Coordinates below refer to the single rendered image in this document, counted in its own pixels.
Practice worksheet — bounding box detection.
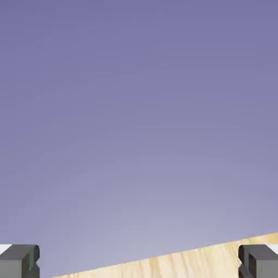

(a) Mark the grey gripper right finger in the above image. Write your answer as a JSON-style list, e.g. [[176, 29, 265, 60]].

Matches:
[[238, 244, 278, 278]]

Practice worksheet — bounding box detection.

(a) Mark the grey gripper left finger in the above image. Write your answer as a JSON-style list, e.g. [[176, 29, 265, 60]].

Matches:
[[0, 244, 41, 278]]

